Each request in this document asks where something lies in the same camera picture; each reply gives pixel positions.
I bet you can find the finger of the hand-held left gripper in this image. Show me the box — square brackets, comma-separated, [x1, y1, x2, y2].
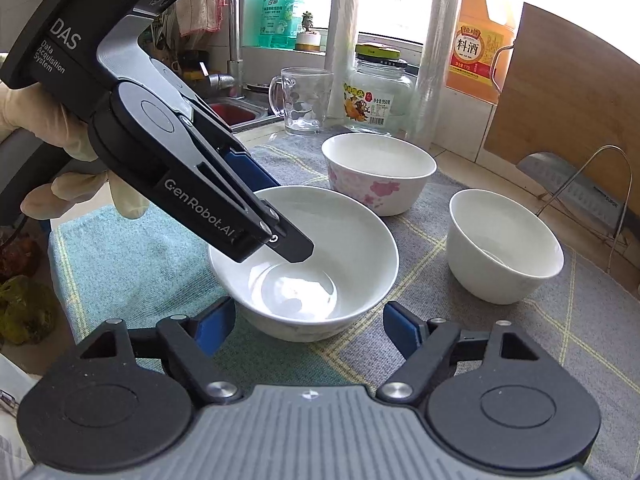
[150, 125, 314, 264]
[177, 91, 281, 192]

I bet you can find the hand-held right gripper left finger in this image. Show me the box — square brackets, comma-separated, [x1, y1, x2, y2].
[75, 296, 244, 406]

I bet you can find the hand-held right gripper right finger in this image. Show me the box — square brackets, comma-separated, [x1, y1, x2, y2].
[375, 301, 546, 404]

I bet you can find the wide white bowl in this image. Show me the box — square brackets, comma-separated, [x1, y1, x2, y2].
[207, 186, 400, 343]

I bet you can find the white bowl pink flower print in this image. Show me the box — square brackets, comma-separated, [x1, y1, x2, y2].
[321, 133, 438, 217]

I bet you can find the deep plain white bowl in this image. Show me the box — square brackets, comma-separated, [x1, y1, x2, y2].
[447, 189, 565, 306]

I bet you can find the person's left hand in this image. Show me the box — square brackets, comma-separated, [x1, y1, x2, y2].
[0, 82, 151, 221]

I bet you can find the grey teal checked dish towel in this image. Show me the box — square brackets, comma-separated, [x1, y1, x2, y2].
[47, 142, 640, 480]

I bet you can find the clear glass mug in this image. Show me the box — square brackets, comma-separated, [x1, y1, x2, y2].
[269, 67, 335, 136]

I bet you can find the pink cloth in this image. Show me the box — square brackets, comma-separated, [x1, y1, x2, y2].
[175, 0, 226, 38]

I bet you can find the metal faucet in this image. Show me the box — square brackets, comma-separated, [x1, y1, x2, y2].
[202, 0, 246, 101]

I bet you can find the glass jar with dark lid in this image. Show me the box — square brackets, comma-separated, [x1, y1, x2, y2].
[345, 44, 416, 137]

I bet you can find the small potted plant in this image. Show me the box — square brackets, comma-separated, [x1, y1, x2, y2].
[295, 11, 321, 52]

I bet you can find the white paper roll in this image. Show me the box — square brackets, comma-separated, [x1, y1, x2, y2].
[325, 0, 360, 121]

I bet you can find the green dish soap bottle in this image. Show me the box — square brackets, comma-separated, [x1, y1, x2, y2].
[256, 0, 301, 51]

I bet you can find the green crumpled bag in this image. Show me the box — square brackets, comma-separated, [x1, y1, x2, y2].
[0, 275, 57, 346]

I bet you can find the tall plastic wrap roll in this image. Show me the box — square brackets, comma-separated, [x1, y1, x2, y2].
[410, 0, 466, 148]

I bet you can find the orange cooking wine jug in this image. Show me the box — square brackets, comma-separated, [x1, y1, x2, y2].
[446, 0, 517, 106]

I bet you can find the wooden cutting board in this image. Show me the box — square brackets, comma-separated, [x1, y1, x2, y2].
[482, 2, 640, 211]

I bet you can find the kitchen knife black handle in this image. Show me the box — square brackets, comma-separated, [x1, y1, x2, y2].
[516, 152, 626, 233]

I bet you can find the metal wire rack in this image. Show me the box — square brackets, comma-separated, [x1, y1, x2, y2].
[537, 145, 633, 248]

